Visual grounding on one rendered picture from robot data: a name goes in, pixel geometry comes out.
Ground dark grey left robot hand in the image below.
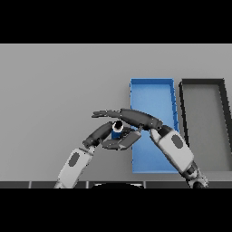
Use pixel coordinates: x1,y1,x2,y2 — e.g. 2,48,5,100
82,121,142,151

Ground blue pipe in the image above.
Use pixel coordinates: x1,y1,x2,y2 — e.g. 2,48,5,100
111,120,124,140

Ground blue bin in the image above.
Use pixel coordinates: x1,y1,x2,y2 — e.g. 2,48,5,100
130,78,180,174

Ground dark grey bin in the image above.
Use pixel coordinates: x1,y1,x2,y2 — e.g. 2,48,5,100
179,78,232,172

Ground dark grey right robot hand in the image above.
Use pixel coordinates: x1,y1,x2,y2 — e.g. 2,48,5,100
92,108,174,138

